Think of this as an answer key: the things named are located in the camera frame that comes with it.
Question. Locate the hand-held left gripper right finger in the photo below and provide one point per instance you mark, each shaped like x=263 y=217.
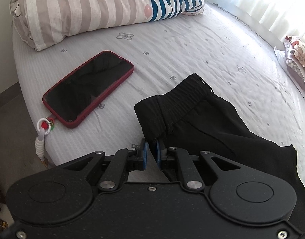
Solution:
x=158 y=154

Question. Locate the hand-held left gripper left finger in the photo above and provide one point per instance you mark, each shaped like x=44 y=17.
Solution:
x=145 y=154

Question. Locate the black pants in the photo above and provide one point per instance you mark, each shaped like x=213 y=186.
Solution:
x=204 y=119

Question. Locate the smartphone in red case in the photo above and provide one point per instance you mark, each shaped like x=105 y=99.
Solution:
x=89 y=88

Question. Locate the bed with white patterned sheet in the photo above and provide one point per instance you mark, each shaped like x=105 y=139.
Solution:
x=182 y=52

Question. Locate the striped quilt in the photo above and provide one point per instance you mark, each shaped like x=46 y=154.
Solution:
x=80 y=7

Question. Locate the white and purple pillow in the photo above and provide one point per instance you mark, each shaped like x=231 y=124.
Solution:
x=293 y=66

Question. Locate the floral pillow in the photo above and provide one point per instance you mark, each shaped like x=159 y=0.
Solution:
x=300 y=53

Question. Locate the white sheer curtain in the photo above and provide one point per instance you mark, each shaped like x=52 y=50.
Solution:
x=272 y=2

